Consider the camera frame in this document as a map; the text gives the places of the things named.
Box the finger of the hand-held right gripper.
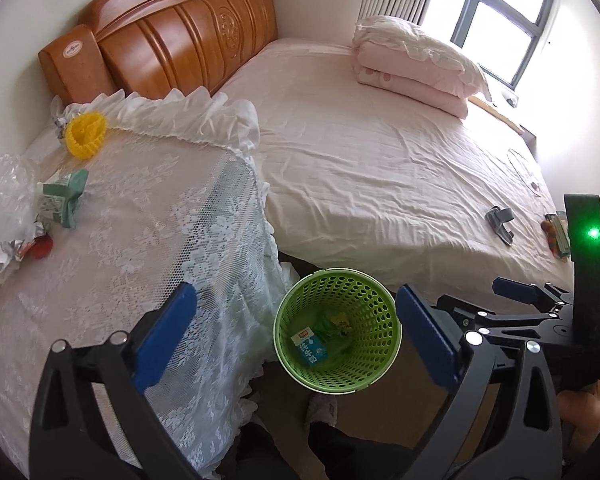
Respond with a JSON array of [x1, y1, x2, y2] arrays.
[[492, 278, 576, 311], [435, 296, 551, 333]]

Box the thin wire loop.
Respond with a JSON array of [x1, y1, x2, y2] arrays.
[[507, 148, 544, 197]]

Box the green milk carton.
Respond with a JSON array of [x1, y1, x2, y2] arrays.
[[40, 176, 74, 224]]

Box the wooden headboard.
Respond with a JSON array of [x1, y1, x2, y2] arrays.
[[37, 0, 279, 106]]

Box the person's right hand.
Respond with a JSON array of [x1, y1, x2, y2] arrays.
[[555, 380, 600, 443]]

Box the yellow plastic mesh cup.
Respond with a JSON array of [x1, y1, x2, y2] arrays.
[[63, 111, 109, 160]]

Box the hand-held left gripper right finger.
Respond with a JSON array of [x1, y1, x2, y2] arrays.
[[396, 284, 563, 480]]

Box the teal plastic piece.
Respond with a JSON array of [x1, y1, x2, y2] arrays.
[[62, 168, 90, 229]]

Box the folded pink quilt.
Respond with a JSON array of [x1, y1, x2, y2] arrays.
[[355, 42, 469, 120]]

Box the wooden bed rail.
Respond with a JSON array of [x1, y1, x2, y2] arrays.
[[467, 95, 527, 134]]

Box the white lace tablecloth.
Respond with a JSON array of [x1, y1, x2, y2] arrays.
[[0, 89, 301, 476]]

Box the person's light slipper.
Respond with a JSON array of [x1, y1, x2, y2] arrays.
[[304, 392, 339, 427]]

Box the green plastic wastebasket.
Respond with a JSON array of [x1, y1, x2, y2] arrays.
[[273, 268, 403, 394]]

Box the grey plastic clip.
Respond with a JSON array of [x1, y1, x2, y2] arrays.
[[484, 205, 516, 246]]

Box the orange snack packet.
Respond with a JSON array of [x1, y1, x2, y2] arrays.
[[543, 212, 574, 261]]

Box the clear plastic bag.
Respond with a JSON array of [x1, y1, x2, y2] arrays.
[[0, 154, 44, 257]]

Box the bed with pink sheet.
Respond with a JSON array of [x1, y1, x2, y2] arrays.
[[219, 37, 577, 307]]

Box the blue and white carton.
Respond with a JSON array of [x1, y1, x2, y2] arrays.
[[292, 327, 330, 369]]

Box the silver foil wrapper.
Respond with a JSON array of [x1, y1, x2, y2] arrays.
[[0, 234, 37, 275]]

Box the dark framed window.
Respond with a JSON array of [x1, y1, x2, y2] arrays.
[[450, 0, 564, 89]]

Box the person's dark trouser legs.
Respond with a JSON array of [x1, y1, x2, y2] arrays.
[[225, 407, 421, 480]]

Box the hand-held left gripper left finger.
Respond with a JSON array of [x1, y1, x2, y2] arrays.
[[28, 281, 216, 480]]

